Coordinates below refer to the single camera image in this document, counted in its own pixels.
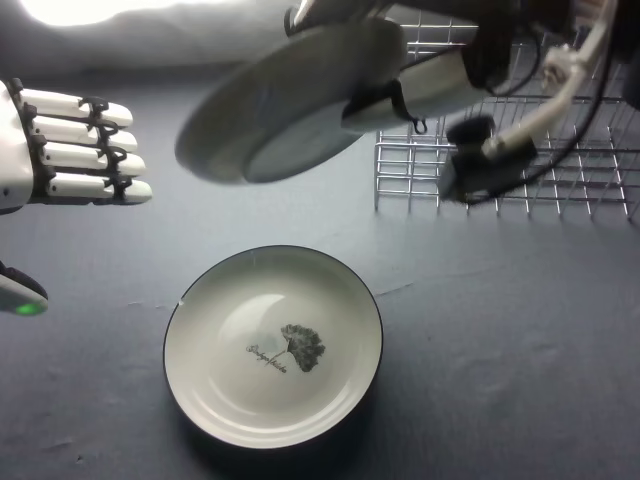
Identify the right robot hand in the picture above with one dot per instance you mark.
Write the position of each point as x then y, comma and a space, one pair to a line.
430, 75

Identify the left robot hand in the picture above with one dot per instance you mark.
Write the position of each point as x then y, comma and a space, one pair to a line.
75, 150

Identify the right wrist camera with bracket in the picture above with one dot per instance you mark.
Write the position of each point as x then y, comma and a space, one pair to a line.
480, 170

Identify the white plate with dark rim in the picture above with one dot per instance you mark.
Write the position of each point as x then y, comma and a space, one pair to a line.
280, 110
270, 350

